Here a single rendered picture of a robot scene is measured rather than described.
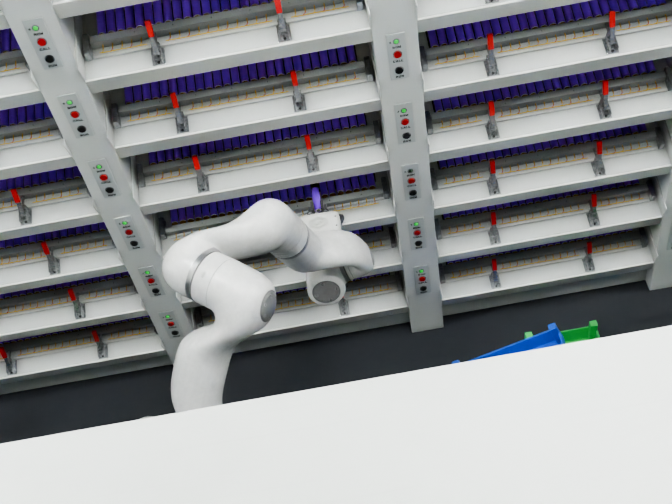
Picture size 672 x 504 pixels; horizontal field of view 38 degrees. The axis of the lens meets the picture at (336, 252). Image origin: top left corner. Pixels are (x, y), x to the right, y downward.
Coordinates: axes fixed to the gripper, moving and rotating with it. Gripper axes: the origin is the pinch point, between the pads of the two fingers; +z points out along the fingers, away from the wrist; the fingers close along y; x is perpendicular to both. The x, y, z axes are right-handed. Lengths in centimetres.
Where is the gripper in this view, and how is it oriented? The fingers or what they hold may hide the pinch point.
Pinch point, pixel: (317, 209)
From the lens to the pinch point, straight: 236.7
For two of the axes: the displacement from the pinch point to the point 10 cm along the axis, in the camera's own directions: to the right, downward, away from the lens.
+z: -0.8, -6.0, 8.0
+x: 1.5, 7.8, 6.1
